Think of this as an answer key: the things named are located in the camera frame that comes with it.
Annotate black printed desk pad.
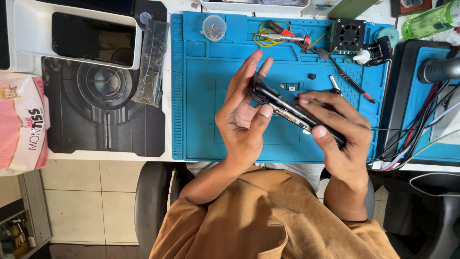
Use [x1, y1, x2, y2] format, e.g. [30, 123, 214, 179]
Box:
[41, 0, 168, 158]

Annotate teal tape roll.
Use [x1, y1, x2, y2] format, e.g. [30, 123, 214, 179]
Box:
[373, 27, 400, 48]

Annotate green plastic bottle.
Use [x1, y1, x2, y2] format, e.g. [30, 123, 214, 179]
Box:
[401, 0, 460, 40]

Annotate black glue bottle white cap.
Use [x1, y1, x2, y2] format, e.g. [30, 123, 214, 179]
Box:
[352, 35, 393, 67]

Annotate black microscope barrel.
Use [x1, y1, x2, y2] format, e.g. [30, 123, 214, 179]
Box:
[417, 57, 460, 85]

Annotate brown shirt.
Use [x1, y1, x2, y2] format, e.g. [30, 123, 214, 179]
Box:
[149, 165, 400, 259]

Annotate grey shelf with tools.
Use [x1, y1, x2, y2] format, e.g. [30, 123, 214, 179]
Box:
[0, 170, 52, 259]

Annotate white labelled box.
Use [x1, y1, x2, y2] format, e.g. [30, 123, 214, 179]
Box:
[301, 0, 343, 16]

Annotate grey undershirt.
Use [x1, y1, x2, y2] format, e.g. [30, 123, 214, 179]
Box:
[186, 161, 326, 193]

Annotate pink white tissue pack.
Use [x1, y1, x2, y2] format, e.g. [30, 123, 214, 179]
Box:
[0, 71, 50, 177]

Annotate black smartphone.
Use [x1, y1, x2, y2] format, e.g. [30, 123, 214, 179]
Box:
[249, 72, 347, 149]

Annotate black phone screen panel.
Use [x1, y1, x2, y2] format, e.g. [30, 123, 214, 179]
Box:
[51, 12, 137, 67]

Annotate white plastic tray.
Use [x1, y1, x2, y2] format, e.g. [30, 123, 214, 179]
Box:
[12, 0, 143, 70]

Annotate yellow wire coil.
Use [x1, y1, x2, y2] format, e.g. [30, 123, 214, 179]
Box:
[254, 20, 292, 47]

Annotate blue mat on black base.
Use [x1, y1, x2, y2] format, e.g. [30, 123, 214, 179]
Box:
[375, 40, 460, 167]

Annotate clear plastic bag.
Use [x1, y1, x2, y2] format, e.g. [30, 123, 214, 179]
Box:
[131, 19, 170, 108]

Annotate person's right hand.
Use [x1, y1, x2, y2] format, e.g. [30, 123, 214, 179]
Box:
[296, 89, 374, 183]

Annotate black brush with red tip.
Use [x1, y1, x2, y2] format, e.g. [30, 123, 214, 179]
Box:
[318, 47, 376, 104]

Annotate red black case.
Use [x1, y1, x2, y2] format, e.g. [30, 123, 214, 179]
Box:
[391, 0, 433, 18]

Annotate green box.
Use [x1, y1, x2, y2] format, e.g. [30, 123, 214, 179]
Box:
[327, 0, 380, 20]

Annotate blue silicone repair mat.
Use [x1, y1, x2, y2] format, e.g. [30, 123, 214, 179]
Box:
[171, 11, 393, 163]

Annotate bundle of cables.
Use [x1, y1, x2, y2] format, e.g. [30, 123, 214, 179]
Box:
[367, 45, 460, 172]

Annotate white cable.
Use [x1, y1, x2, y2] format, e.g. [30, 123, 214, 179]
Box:
[408, 171, 460, 198]

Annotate clear plastic cup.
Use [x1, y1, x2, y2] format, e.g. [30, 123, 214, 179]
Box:
[202, 14, 227, 42]

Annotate black fan heating unit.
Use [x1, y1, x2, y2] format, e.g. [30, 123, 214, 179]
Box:
[328, 18, 367, 55]

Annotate heap of small screws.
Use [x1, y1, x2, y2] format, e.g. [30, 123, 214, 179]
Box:
[206, 24, 223, 39]

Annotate person's left hand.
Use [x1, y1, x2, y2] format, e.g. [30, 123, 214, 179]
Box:
[215, 48, 274, 169]

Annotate red black handled screwdriver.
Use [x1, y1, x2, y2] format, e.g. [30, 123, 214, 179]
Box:
[247, 20, 312, 51]

